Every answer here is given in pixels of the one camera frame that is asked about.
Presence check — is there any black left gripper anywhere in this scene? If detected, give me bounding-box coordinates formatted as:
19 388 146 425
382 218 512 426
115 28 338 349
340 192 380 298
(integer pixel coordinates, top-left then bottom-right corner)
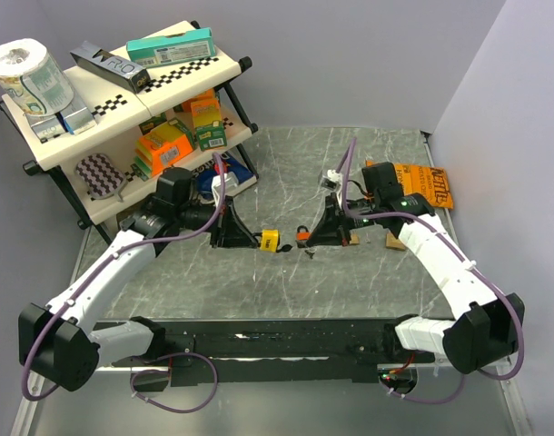
174 193 257 248

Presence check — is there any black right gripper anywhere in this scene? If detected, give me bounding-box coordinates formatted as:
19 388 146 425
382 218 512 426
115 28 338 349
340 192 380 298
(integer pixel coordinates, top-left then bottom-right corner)
306 192 380 247

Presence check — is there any orange padlock with keys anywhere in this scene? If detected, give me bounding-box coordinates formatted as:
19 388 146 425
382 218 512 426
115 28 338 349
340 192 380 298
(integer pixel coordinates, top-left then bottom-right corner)
296 225 311 249

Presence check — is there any yellow padlock with keys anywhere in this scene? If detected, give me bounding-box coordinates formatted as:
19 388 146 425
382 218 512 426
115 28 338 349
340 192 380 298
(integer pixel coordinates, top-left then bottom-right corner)
253 229 292 253

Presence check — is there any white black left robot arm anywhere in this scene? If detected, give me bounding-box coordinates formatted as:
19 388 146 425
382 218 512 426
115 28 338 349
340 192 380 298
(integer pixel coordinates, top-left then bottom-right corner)
18 167 258 391

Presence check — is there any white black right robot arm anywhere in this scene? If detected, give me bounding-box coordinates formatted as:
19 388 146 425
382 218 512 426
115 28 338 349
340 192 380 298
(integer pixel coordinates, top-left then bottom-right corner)
298 163 525 374

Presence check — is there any blue Doritos chip bag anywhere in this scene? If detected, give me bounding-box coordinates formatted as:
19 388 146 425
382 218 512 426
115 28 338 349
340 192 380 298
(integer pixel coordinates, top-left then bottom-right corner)
193 152 257 203

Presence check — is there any brown cardboard box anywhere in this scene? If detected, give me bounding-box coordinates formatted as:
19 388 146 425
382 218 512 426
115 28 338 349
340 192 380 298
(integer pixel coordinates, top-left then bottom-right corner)
118 213 135 232

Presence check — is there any orange green sponge pack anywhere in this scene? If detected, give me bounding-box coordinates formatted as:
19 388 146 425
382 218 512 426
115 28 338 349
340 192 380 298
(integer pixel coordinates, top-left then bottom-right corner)
134 118 194 178

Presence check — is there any orange Kettle chip bag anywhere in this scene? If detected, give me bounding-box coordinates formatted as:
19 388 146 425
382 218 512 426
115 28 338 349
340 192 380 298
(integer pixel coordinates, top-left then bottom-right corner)
361 161 454 209

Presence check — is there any upright orange green box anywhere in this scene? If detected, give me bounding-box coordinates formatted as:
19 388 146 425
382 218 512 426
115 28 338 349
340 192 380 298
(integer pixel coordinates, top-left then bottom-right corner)
191 97 227 151

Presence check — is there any cream three-tier shelf rack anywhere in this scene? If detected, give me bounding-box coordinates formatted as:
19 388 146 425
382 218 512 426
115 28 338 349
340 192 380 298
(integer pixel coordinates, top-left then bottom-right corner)
0 19 260 230

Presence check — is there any dark grey long box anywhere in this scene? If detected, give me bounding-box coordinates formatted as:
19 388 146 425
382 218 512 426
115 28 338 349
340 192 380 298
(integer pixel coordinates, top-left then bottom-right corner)
70 41 151 94

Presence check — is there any silver blue small box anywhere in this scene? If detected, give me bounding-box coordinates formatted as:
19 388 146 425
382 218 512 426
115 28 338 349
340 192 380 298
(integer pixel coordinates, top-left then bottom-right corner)
59 98 97 135

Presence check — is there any teal toothpaste box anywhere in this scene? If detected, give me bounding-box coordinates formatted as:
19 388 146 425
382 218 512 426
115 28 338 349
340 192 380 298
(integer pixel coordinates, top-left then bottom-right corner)
125 28 216 68

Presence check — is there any toilet paper roll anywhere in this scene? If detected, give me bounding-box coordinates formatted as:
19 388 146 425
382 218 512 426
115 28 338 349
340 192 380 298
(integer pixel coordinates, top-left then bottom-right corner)
0 38 74 117

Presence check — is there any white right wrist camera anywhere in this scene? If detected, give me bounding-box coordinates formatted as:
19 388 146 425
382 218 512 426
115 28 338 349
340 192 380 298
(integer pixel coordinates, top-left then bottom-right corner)
320 170 343 206

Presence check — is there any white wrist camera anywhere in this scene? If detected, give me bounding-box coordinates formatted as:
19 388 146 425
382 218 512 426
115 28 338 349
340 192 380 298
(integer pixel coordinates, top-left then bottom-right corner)
320 170 343 206
211 168 240 206

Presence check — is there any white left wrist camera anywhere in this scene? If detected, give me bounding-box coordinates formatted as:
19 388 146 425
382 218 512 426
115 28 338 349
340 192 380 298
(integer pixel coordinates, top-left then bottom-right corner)
211 168 240 206

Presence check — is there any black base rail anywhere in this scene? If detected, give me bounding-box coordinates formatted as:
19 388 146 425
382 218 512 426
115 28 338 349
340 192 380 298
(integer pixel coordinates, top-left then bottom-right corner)
113 318 435 387

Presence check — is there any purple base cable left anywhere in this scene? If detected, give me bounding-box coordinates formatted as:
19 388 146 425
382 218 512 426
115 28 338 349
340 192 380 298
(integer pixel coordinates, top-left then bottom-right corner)
130 352 219 413

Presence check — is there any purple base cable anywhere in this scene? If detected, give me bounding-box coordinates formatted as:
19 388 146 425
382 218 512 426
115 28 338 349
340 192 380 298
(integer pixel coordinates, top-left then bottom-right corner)
381 372 467 406
130 352 219 413

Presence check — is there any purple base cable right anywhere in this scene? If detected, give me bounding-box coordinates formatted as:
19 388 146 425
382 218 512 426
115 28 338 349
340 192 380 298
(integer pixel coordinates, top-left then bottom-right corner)
381 372 467 406

